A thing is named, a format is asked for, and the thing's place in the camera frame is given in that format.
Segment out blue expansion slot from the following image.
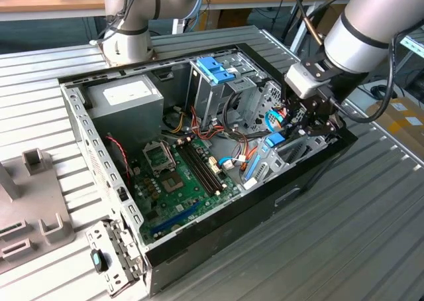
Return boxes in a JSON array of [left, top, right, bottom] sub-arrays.
[[150, 200, 201, 235]]

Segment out grey parts rack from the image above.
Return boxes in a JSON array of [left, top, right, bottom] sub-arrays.
[[0, 147, 76, 275]]

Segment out black cable coil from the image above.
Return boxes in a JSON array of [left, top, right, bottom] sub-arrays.
[[370, 84, 391, 100]]

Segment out black latch blue button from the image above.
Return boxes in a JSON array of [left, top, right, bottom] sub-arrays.
[[89, 248, 109, 274]]

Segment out black open PC case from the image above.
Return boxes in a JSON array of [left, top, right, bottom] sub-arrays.
[[58, 43, 359, 298]]

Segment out cardboard box white labels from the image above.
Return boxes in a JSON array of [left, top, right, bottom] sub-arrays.
[[365, 97, 424, 158]]

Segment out grey power supply unit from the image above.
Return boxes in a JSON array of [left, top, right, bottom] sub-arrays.
[[84, 74, 165, 149]]

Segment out black tripod pole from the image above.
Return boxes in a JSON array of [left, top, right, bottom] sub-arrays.
[[280, 0, 314, 43]]

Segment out light blue SATA wire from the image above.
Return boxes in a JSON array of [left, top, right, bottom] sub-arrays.
[[217, 109, 286, 169]]

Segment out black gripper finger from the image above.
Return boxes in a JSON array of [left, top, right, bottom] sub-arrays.
[[299, 113, 346, 137], [284, 97, 307, 139]]

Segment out yellow power wires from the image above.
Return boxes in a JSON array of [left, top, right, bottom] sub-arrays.
[[170, 111, 186, 133]]

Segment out green motherboard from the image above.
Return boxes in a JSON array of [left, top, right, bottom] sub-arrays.
[[132, 138, 242, 245]]

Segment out red black twisted wire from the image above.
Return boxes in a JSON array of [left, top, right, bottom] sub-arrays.
[[105, 135, 132, 182]]

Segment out grey metal disk bay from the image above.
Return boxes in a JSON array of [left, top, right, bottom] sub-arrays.
[[240, 128, 339, 191]]

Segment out small brown cardboard box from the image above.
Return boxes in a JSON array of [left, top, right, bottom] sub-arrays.
[[217, 9, 253, 29]]

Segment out large brown cardboard box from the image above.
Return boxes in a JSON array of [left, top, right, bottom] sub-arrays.
[[316, 3, 347, 38]]

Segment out blue plastic drive latch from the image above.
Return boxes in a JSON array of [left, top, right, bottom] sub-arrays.
[[195, 57, 237, 86]]

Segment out grey metal drive cage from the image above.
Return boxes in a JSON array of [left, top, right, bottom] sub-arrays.
[[185, 50, 270, 131]]

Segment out aluminium roller rack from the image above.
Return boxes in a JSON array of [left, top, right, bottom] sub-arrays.
[[399, 29, 424, 80]]

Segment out black RAM slot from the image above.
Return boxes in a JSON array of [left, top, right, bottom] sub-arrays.
[[186, 142, 221, 195], [178, 144, 215, 198], [190, 141, 225, 194], [182, 143, 218, 196]]

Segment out metal slot retainer bracket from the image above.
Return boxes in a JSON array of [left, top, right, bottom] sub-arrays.
[[85, 218, 146, 297]]

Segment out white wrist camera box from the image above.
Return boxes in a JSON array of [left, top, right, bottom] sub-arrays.
[[284, 63, 327, 99]]

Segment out CPU socket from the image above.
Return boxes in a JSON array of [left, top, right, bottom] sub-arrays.
[[160, 171, 186, 196]]

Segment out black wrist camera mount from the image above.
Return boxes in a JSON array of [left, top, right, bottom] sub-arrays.
[[299, 57, 336, 80]]

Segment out thick black cable bundle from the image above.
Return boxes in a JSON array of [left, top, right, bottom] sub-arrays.
[[222, 91, 266, 141]]

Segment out red orange wire bundle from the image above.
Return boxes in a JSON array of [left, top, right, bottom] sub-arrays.
[[191, 107, 235, 143]]

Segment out metal socket cover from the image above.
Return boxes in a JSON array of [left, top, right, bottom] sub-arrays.
[[142, 141, 177, 176]]

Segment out black case fan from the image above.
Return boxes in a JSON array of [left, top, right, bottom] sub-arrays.
[[104, 133, 133, 188]]

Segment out orange red disk power wire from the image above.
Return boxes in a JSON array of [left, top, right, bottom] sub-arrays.
[[246, 107, 289, 172]]

